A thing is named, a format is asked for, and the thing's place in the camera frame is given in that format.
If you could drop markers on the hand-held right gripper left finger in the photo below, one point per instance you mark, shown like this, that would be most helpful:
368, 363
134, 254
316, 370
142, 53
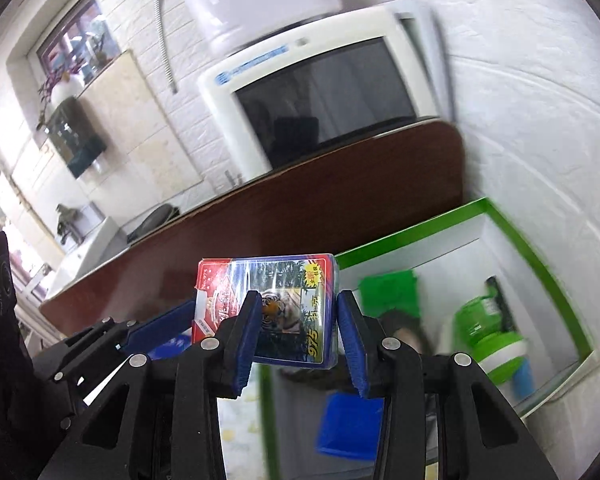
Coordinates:
245, 350

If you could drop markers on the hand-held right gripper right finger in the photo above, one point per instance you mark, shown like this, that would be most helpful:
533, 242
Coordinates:
354, 350

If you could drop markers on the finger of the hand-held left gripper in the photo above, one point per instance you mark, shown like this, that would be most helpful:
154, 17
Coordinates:
62, 395
160, 327

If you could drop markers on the blue medicine box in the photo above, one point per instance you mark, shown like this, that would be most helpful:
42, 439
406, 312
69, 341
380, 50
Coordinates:
173, 346

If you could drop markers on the dark grey hair claw clip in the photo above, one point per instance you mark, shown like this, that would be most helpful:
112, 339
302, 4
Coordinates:
405, 332

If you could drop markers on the playing card pack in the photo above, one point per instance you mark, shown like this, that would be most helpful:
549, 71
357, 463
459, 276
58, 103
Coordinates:
295, 305

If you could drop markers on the green plastic item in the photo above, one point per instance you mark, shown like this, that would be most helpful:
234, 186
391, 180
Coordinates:
390, 292

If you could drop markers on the green mouthwash bottle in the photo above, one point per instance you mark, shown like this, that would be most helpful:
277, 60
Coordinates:
485, 330

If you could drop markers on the green-rimmed cardboard box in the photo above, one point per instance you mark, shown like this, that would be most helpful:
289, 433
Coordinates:
430, 230

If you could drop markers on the small blue box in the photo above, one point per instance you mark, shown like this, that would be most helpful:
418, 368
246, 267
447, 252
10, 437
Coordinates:
347, 427

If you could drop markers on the white sink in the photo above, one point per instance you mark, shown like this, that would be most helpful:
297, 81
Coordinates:
85, 260

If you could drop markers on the brown wooden board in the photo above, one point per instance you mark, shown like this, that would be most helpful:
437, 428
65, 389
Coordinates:
280, 220

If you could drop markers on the dark faucet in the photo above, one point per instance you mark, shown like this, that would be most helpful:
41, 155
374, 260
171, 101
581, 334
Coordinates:
70, 220

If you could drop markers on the beige stone board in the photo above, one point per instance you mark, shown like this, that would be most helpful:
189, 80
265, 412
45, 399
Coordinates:
140, 130

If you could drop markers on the dark glass tank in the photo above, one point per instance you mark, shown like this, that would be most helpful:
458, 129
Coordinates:
75, 140

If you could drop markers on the white water purifier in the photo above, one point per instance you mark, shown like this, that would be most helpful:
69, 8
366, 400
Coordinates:
225, 110

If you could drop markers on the potted plant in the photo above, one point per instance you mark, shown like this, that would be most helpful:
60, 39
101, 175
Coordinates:
55, 90

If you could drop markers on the window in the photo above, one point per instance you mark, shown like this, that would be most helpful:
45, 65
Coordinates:
80, 35

